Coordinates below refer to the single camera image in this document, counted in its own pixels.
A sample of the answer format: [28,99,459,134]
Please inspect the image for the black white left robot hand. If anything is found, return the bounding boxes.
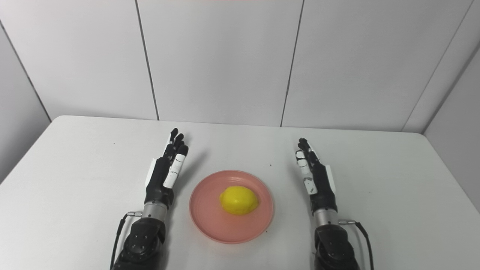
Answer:
[144,128,189,210]

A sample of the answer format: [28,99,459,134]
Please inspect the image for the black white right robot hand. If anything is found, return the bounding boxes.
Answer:
[295,138,338,215]

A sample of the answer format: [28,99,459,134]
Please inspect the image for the yellow lemon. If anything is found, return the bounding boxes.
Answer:
[219,186,259,216]

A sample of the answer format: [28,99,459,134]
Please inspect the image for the pink round plate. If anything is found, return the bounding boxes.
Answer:
[189,170,275,244]

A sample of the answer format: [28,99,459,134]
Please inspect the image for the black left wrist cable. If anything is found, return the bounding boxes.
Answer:
[110,211,143,270]

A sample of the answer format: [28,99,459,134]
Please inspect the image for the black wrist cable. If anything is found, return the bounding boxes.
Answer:
[110,211,143,270]
[339,219,375,270]

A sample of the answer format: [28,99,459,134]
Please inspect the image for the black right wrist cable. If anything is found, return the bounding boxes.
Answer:
[339,219,375,270]

